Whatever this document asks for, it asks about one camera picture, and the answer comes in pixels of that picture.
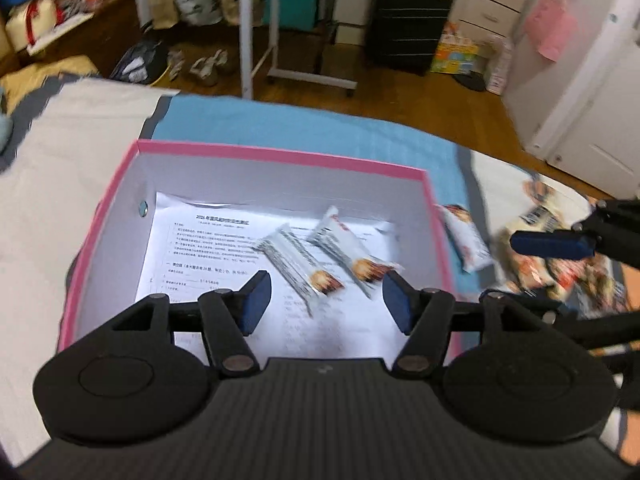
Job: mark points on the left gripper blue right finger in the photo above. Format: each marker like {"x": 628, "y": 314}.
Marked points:
{"x": 399, "y": 297}

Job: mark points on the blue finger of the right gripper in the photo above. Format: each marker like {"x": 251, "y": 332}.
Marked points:
{"x": 562, "y": 244}

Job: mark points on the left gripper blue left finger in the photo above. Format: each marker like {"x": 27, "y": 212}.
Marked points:
{"x": 251, "y": 301}

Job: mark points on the quail egg bag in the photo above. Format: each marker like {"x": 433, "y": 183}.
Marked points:
{"x": 587, "y": 286}

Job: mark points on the beige instant noodle packet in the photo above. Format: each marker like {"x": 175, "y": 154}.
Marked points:
{"x": 553, "y": 209}

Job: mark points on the pink storage box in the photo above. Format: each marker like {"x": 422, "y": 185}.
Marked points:
{"x": 390, "y": 208}

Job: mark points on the printed paper sheet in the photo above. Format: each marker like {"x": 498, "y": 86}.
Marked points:
{"x": 196, "y": 248}

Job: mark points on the small white snack bar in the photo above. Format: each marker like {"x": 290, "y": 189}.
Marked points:
{"x": 469, "y": 245}

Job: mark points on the white door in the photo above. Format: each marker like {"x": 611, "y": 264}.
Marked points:
{"x": 601, "y": 145}

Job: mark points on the pink bag on hook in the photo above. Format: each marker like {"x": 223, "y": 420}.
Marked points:
{"x": 549, "y": 27}

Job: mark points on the colourful gift box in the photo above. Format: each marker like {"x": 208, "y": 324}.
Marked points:
{"x": 455, "y": 53}

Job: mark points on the striped bedsheet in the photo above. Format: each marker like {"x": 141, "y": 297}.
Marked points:
{"x": 73, "y": 138}

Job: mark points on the black suitcase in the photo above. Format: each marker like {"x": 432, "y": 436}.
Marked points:
{"x": 404, "y": 34}

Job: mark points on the teal tote bag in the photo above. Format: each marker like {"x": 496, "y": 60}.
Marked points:
{"x": 298, "y": 14}

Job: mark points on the wooden nightstand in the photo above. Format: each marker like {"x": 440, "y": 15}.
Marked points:
{"x": 103, "y": 39}

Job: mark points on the cream gift box red ribbon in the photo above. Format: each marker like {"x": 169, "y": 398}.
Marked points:
{"x": 31, "y": 25}

